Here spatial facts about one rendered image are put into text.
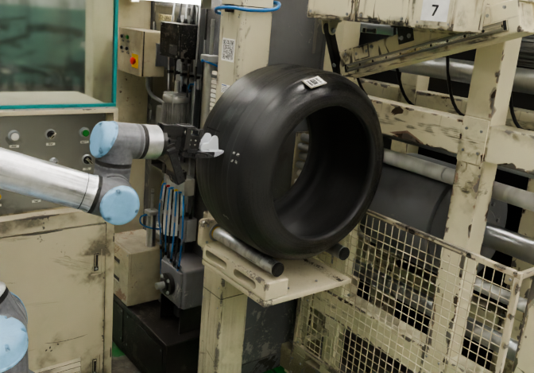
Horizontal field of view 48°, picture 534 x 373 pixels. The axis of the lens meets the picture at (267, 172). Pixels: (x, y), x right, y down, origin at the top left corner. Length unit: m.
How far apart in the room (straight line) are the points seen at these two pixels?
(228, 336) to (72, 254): 0.65
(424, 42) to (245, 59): 0.57
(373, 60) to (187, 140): 0.77
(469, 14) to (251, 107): 0.65
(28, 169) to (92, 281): 1.06
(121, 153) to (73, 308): 1.00
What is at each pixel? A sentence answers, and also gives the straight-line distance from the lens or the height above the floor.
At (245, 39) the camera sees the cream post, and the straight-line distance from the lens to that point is 2.03.
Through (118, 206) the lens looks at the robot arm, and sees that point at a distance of 1.41.
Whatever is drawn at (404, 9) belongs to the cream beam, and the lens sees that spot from 1.86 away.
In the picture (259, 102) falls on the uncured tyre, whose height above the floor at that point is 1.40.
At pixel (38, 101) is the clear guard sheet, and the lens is 2.15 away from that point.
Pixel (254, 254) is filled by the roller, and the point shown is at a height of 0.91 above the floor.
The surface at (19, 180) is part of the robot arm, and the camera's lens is 1.39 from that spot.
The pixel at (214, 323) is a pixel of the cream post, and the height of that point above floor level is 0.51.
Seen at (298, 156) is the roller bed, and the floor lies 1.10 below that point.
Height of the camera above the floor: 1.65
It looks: 15 degrees down
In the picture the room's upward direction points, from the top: 5 degrees clockwise
